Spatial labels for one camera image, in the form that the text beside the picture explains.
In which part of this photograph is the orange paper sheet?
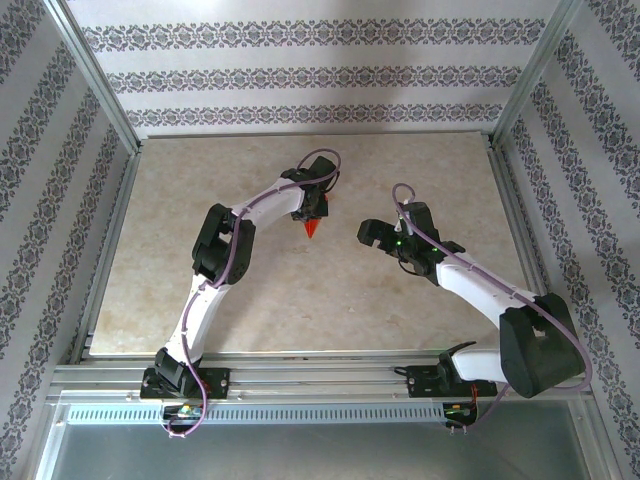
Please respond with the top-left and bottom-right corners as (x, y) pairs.
(302, 194), (330, 240)

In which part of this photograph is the grey metal sheet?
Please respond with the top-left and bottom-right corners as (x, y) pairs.
(32, 399), (614, 480)

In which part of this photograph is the short aluminium cross rail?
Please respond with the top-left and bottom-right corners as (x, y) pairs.
(134, 130), (496, 142)

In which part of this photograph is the aluminium side rail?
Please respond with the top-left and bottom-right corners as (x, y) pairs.
(68, 144), (144, 365)
(487, 144), (572, 361)

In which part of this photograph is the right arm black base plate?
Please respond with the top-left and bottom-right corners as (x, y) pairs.
(405, 364), (497, 400)

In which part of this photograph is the wide aluminium mounting rail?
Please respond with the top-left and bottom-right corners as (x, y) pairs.
(47, 349), (596, 404)

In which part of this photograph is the slotted grey cable duct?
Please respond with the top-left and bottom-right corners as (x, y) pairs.
(64, 402), (481, 426)

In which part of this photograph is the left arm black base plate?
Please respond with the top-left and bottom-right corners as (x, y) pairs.
(139, 367), (232, 401)

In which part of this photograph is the aluminium frame post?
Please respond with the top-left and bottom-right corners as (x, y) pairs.
(43, 0), (142, 156)
(491, 0), (585, 151)

